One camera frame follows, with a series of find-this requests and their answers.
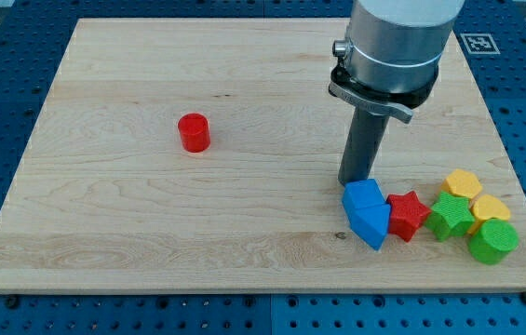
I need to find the red cylinder block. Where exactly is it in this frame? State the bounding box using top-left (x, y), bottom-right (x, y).
top-left (178, 113), bottom-right (210, 153)

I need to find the green cylinder block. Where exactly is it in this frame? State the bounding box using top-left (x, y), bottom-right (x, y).
top-left (468, 219), bottom-right (519, 265)

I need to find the wooden board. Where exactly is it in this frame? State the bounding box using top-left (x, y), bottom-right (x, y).
top-left (0, 19), bottom-right (526, 295)

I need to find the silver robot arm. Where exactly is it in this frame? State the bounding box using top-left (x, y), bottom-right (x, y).
top-left (332, 0), bottom-right (464, 94)

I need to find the red star block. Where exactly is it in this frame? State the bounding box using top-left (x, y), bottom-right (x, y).
top-left (386, 191), bottom-right (432, 242)

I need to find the black silver tool clamp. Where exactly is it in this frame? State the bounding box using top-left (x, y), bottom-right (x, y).
top-left (328, 63), bottom-right (438, 124)

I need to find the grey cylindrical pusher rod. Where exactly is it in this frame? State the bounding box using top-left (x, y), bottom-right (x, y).
top-left (338, 108), bottom-right (388, 185)

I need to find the green star block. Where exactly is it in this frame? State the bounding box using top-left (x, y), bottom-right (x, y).
top-left (424, 191), bottom-right (475, 242)

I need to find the yellow hexagon block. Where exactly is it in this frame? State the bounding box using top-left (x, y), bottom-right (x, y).
top-left (440, 169), bottom-right (483, 200)

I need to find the white fiducial marker tag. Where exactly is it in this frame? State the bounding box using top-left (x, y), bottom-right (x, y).
top-left (461, 33), bottom-right (500, 55)

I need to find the blue cube block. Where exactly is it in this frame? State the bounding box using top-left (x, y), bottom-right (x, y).
top-left (342, 179), bottom-right (385, 214)

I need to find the blue triangular block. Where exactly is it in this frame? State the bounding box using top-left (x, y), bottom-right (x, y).
top-left (345, 204), bottom-right (391, 250)

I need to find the yellow heart block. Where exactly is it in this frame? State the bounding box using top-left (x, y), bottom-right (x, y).
top-left (466, 194), bottom-right (511, 235)

